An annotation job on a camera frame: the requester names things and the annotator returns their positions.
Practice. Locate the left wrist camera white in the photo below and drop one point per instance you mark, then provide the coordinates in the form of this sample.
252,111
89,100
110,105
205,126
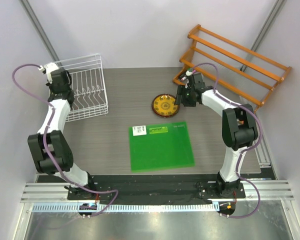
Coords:
48,69

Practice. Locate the green cutting mat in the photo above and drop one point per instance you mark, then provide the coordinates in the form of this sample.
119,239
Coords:
157,147

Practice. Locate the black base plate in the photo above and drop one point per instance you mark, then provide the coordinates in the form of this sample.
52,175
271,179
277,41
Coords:
167,189

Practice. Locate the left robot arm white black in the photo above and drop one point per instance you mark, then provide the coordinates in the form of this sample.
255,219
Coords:
49,149

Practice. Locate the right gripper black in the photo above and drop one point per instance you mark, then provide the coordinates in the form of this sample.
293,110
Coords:
181,91

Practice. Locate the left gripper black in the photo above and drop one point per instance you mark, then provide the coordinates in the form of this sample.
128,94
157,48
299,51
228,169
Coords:
51,86

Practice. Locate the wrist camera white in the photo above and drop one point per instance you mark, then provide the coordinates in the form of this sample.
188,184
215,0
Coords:
189,78
48,69

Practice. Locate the aluminium rail frame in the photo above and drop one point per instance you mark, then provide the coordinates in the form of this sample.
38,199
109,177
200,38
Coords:
269,190

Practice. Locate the orange wooden shelf rack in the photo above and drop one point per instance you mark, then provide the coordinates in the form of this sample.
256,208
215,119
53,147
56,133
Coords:
247,73

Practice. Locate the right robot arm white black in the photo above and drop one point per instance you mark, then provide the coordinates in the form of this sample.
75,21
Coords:
238,128

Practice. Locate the white wire dish rack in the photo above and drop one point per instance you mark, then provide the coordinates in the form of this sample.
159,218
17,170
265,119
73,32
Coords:
88,85

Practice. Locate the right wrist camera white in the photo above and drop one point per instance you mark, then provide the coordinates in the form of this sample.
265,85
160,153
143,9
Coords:
189,78

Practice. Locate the yellow patterned plate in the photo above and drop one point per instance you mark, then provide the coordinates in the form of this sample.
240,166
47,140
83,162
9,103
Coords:
164,106

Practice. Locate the perforated cable duct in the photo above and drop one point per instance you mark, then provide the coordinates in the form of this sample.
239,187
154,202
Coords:
80,207

